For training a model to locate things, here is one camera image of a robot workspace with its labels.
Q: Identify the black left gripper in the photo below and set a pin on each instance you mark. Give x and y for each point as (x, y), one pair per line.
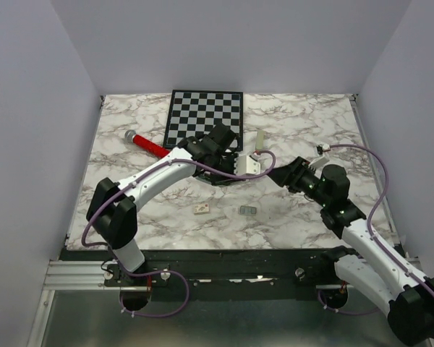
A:
(216, 180)

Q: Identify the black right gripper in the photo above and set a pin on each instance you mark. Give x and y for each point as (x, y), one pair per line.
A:
(291, 174)

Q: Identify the grey staple strip tray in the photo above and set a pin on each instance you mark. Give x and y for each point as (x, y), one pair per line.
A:
(247, 210)

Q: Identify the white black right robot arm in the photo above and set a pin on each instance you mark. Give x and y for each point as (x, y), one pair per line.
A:
(404, 294)

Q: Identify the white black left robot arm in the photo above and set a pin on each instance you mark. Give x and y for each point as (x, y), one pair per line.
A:
(114, 206)

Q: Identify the pale green stapler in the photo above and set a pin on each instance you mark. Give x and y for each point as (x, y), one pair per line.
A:
(259, 141)

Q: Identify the small staple box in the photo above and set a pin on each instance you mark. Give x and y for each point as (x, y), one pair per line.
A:
(201, 209)

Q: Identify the black white chessboard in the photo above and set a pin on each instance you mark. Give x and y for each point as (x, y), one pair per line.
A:
(196, 112)

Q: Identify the red glitter toy microphone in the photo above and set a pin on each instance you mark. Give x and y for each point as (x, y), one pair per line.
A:
(150, 147)

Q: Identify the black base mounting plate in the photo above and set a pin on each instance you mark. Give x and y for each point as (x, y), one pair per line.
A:
(224, 275)

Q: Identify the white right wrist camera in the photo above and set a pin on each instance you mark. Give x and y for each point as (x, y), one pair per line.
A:
(322, 157)

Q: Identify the aluminium rail right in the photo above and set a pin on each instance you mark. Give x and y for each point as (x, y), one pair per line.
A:
(333, 282)

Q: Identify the aluminium rail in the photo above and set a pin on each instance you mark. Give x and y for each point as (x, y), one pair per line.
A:
(333, 282)
(75, 276)

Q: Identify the aluminium rail left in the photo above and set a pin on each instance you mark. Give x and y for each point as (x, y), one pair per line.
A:
(75, 276)

